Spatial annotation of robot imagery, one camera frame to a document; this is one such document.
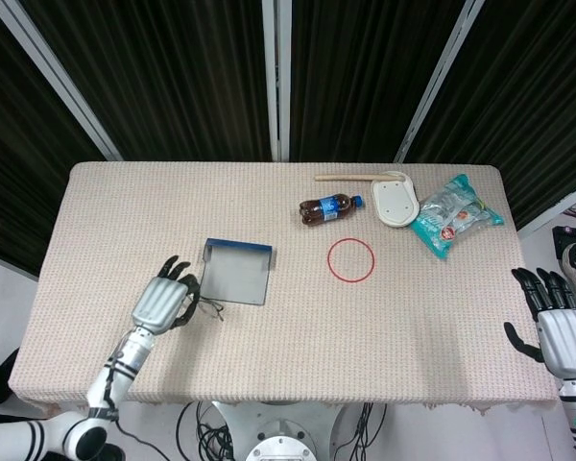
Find cola bottle with blue label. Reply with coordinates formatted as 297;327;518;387
298;193;368;228

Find white frame post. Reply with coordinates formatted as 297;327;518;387
261;0;294;162
0;0;124;162
394;0;486;163

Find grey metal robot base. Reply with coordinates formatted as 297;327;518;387
210;400;348;461

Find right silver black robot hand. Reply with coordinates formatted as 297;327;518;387
502;267;576;381

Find beige woven tablecloth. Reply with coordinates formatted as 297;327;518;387
7;160;573;415

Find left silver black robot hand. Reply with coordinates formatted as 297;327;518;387
131;255;203;336

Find white frame beam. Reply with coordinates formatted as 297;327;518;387
515;178;576;237
0;248;40;283

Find black eyeglasses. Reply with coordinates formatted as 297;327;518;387
191;296;226;324

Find black flat plate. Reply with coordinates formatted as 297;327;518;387
550;224;576;252

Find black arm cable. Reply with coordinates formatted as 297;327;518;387
103;330;177;461

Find red thin ring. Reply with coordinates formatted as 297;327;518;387
326;237;376;283

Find black cable bundle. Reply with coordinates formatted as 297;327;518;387
177;400;236;461
333;402;390;461

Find black pleated curtain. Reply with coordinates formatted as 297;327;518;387
290;0;462;163
18;0;275;162
405;0;576;231
0;0;109;279

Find white plastic tray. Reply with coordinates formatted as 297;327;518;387
371;170;421;228

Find teal plastic snack bag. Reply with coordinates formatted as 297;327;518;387
406;173;505;262

